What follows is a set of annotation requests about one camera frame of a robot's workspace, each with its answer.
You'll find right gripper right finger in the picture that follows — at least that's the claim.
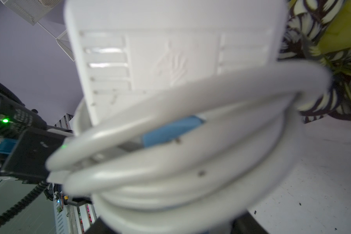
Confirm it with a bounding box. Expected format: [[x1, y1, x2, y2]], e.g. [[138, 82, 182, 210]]
[[231, 211, 268, 234]]

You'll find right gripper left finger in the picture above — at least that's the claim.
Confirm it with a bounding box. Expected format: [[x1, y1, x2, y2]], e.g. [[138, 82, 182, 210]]
[[85, 218, 119, 234]]

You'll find artificial plant in amber vase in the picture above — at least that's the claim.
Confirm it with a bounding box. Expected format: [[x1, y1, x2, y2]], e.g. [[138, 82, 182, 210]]
[[278, 1, 351, 123]]

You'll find white power strip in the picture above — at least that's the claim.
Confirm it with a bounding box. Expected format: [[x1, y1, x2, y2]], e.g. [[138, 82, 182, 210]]
[[63, 0, 289, 234]]

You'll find white power cord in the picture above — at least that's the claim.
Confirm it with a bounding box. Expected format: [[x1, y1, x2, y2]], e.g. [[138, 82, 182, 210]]
[[45, 60, 332, 234]]

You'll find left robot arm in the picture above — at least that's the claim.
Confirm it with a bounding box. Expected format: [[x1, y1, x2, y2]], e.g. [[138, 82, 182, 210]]
[[0, 83, 48, 228]]

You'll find white two-tier mesh shelf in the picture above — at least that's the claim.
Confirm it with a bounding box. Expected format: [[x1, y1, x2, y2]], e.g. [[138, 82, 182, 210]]
[[2, 0, 75, 61]]

